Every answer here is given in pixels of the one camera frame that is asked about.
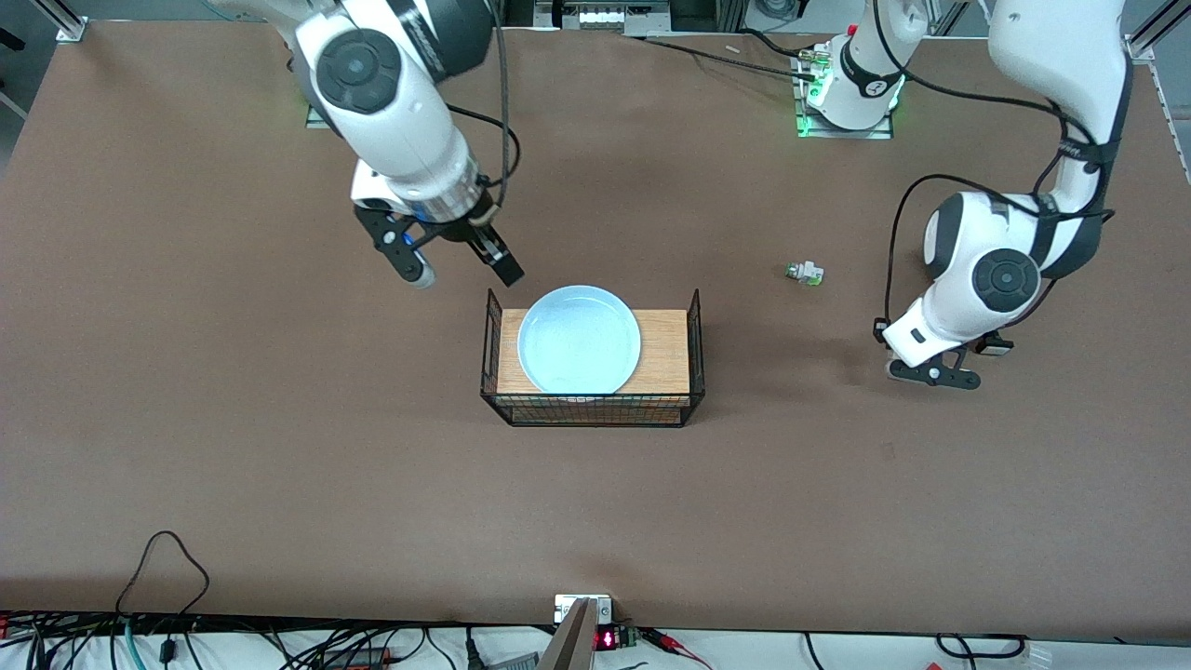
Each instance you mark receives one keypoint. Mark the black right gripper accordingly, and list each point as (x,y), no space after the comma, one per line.
(472,234)

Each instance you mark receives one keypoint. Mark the light blue round plate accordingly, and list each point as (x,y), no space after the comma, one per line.
(577,340)

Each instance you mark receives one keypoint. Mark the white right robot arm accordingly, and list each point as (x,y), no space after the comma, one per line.
(391,130)

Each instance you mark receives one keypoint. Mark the grey metal bar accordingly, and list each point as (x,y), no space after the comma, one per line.
(569,644)

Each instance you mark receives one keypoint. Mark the red LED display module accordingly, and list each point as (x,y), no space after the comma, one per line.
(607,639)

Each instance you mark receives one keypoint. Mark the red probe lead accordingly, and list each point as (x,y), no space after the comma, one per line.
(675,645)

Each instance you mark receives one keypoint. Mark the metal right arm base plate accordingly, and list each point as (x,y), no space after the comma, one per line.
(314,119)

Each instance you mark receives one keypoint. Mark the green push button switch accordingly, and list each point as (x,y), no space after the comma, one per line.
(806,273)

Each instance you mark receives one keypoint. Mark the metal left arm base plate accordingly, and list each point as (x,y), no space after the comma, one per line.
(805,126)

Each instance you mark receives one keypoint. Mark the small metal bracket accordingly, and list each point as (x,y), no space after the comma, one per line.
(562,609)

